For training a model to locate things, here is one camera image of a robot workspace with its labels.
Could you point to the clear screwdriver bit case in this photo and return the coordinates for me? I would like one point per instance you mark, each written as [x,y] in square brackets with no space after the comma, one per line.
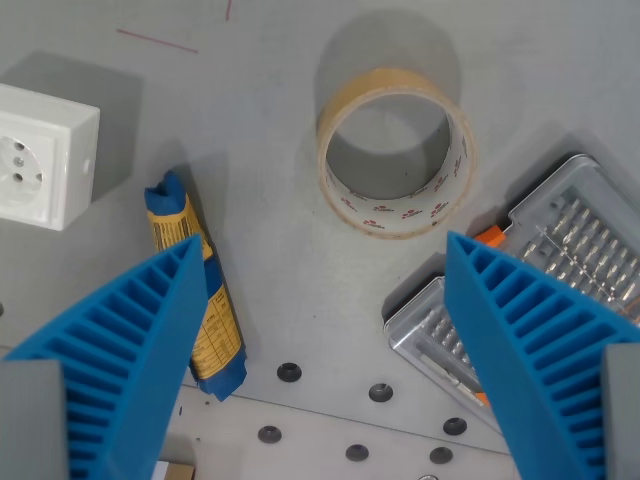
[575,220]

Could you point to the brown cardboard piece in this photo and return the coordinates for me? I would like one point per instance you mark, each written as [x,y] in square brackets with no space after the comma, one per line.
[177,471]

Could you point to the blue and yellow bag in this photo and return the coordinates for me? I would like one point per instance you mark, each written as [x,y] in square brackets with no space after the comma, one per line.
[172,215]

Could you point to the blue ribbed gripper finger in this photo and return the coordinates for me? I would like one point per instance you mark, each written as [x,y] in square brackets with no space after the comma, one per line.
[115,350]
[540,360]

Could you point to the white wall power socket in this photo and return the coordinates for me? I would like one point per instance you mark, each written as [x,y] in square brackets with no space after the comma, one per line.
[35,160]

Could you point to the clear packing tape roll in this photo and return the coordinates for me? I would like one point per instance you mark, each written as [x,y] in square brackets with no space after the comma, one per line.
[452,185]

